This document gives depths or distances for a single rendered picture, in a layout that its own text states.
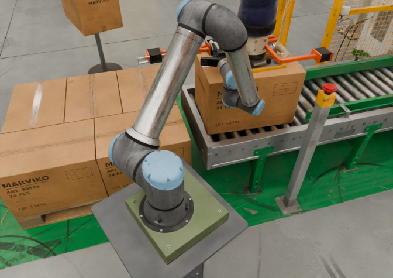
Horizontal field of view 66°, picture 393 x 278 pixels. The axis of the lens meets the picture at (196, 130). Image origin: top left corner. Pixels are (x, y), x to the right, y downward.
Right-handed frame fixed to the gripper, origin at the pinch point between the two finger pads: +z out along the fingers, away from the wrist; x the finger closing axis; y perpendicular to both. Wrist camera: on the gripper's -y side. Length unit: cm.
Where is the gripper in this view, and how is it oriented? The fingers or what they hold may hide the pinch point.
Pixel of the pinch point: (209, 47)
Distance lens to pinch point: 183.0
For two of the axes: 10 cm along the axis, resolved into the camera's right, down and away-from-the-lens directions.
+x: -0.2, -7.2, -6.9
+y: 9.6, -2.0, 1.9
